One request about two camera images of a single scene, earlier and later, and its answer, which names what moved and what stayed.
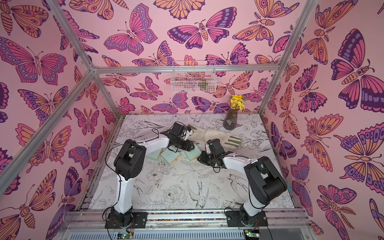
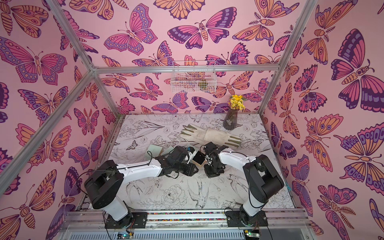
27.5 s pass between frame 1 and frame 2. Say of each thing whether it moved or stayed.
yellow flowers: stayed
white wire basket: stayed
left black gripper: moved
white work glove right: stayed
